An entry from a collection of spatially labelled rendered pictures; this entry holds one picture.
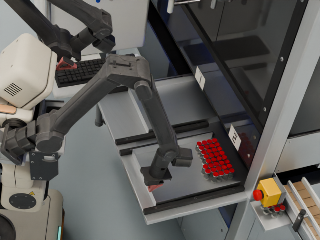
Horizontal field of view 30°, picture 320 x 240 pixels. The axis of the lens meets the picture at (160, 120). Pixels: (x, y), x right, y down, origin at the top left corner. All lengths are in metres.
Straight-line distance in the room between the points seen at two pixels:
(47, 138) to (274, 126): 0.73
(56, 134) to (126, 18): 1.06
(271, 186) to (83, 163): 1.54
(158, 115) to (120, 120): 0.64
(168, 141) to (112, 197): 1.40
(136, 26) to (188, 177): 0.86
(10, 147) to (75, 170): 1.50
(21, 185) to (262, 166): 0.89
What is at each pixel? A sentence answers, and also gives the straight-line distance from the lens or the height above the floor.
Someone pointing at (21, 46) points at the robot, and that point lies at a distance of 1.98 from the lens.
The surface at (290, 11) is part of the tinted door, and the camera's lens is 1.83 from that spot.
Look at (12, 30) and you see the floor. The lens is 4.29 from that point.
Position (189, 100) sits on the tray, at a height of 0.88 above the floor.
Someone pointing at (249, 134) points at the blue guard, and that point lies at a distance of 2.15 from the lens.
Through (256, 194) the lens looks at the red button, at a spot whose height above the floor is 1.01.
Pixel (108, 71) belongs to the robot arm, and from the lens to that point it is 1.64.
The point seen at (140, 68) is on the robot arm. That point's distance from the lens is 1.67.
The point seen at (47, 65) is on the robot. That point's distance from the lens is 1.99.
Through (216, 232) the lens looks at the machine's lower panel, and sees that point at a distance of 2.65.
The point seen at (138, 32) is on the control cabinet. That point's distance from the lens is 2.84.
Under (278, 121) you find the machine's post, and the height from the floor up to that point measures 1.31.
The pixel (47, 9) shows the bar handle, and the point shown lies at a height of 1.14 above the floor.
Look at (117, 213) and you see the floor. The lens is 3.23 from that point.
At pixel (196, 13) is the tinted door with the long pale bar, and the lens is 2.44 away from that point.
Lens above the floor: 2.65
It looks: 46 degrees down
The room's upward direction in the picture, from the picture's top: 9 degrees clockwise
